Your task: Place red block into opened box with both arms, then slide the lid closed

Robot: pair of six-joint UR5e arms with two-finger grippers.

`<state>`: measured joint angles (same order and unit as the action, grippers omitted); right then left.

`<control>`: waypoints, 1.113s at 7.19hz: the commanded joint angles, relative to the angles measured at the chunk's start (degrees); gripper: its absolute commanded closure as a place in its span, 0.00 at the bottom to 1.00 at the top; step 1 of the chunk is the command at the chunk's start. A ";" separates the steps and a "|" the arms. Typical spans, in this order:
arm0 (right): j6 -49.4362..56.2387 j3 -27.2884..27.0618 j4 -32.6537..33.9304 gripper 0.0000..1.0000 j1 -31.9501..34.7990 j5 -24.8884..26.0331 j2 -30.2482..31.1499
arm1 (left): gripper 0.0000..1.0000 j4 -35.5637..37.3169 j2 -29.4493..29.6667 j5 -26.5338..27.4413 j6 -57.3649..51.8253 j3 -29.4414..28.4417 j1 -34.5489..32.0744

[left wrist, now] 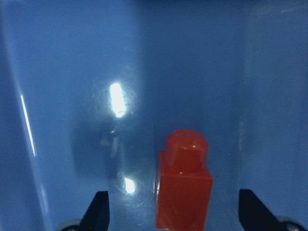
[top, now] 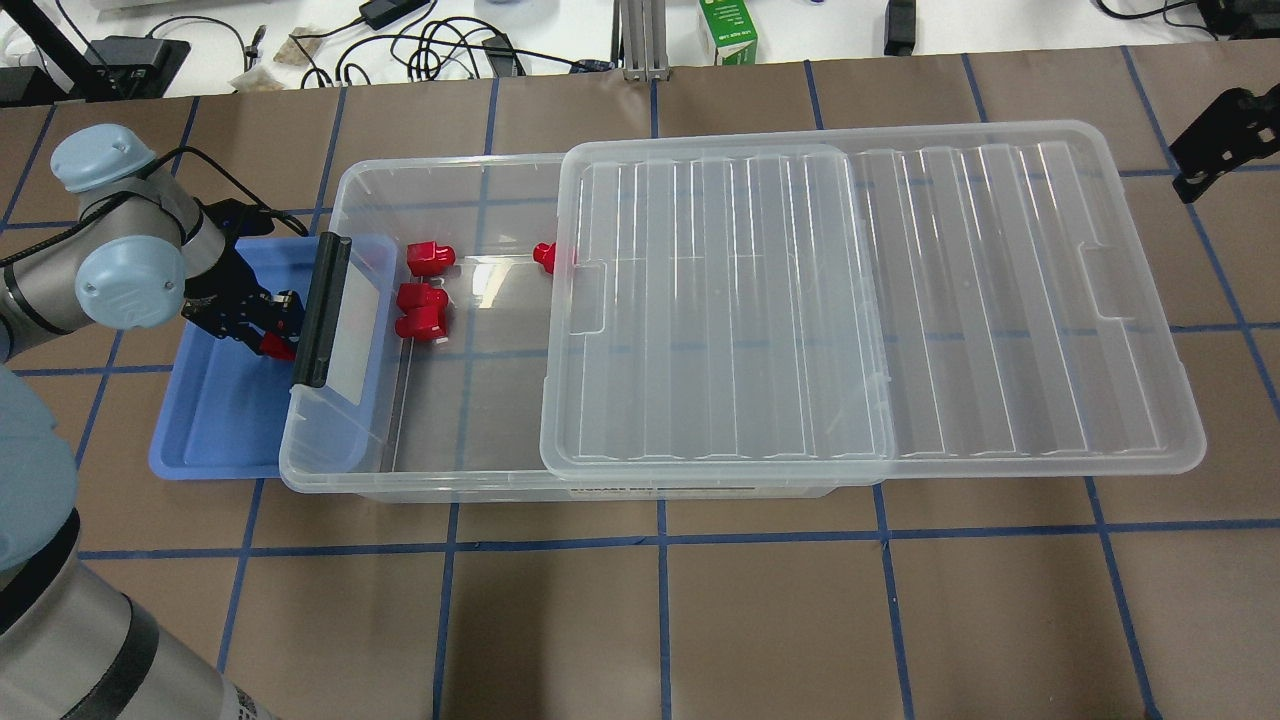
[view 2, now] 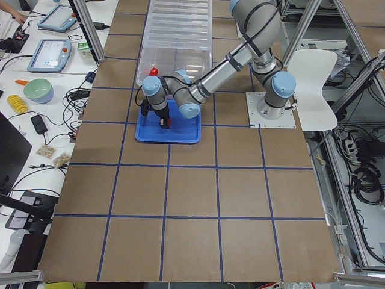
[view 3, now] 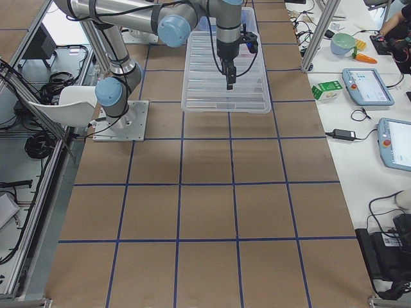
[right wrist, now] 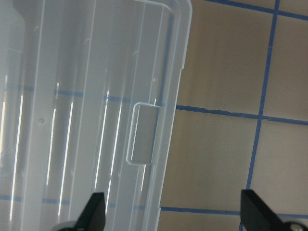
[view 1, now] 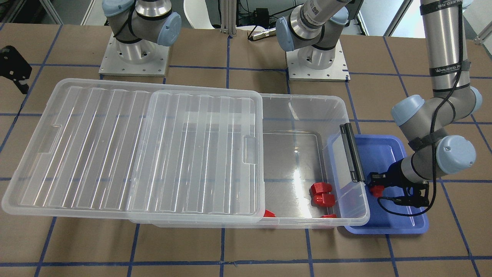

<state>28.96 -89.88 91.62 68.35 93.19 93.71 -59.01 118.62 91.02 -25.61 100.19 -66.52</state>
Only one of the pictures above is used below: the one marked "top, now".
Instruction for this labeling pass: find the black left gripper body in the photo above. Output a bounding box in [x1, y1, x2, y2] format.
[180, 246, 269, 338]

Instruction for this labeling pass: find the green white carton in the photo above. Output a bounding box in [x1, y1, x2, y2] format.
[698, 0, 760, 67]

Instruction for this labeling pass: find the blue plastic tray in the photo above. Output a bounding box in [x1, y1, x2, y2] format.
[148, 236, 332, 480]

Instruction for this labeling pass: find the clear plastic storage box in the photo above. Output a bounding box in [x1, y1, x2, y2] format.
[279, 143, 899, 503]

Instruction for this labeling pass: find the black box latch handle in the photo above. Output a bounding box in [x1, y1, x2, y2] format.
[292, 231, 352, 388]

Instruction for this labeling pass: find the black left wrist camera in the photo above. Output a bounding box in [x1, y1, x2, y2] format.
[197, 199, 308, 243]

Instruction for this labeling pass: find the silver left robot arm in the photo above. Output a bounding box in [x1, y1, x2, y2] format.
[3, 123, 305, 719]

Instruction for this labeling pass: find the clear plastic box lid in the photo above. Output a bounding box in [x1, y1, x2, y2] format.
[539, 120, 1207, 493]

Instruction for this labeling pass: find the aluminium frame post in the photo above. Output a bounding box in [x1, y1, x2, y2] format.
[611, 0, 671, 82]

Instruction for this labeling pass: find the red block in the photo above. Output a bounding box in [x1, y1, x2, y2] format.
[259, 333, 296, 363]
[394, 307, 449, 343]
[396, 282, 451, 314]
[404, 241, 457, 278]
[532, 242, 579, 275]

